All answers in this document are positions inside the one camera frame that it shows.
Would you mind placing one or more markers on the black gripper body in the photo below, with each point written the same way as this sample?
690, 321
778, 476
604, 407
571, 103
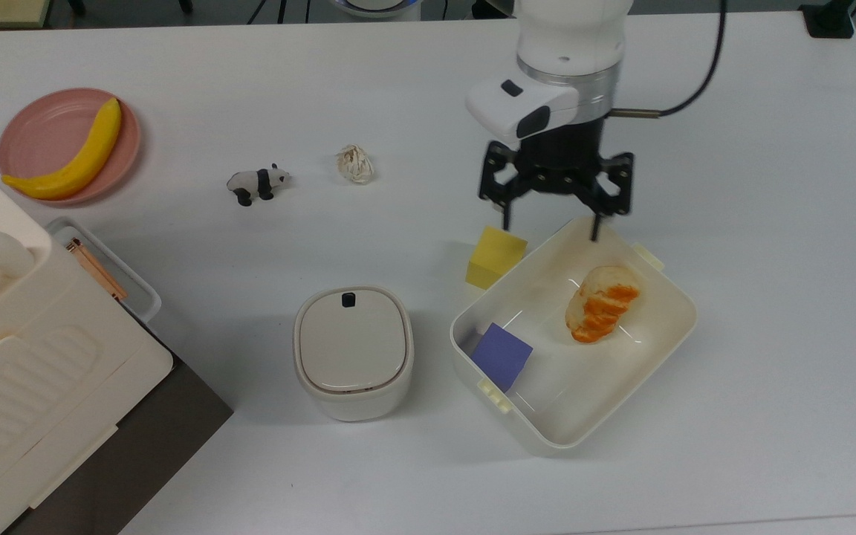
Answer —
562, 160

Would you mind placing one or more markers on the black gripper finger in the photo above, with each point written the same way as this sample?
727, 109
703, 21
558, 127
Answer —
617, 189
495, 182

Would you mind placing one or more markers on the orange glazed bread loaf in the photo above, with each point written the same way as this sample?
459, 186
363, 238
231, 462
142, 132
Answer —
600, 305

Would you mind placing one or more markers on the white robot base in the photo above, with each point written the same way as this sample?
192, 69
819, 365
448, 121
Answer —
380, 6

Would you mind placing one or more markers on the white plastic basket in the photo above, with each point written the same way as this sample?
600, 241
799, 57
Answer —
606, 401

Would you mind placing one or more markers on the yellow foam block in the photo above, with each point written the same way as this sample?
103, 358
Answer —
495, 256

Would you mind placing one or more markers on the crumpled paper ball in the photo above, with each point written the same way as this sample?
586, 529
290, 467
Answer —
354, 165

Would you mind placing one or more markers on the purple foam block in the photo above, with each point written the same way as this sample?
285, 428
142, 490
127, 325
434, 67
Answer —
502, 357

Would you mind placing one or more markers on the white lidded trash bin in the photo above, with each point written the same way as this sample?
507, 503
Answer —
352, 349

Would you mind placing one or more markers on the panda toy figure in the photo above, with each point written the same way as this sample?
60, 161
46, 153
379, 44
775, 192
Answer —
255, 183

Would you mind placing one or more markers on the black table clamp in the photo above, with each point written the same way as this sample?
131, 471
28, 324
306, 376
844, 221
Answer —
828, 21

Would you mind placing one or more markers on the clear plastic tray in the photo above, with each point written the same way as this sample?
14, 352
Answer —
138, 293

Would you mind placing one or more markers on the orange chopsticks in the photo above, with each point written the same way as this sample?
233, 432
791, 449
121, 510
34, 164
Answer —
97, 270

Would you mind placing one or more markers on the yellow banana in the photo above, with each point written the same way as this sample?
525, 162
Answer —
82, 163

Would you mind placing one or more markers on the dark grey board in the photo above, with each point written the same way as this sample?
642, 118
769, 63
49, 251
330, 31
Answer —
153, 438

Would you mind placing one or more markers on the pink plate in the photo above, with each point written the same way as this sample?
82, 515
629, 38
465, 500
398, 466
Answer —
41, 137

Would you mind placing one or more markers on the large white plastic appliance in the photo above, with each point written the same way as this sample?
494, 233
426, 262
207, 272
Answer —
19, 371

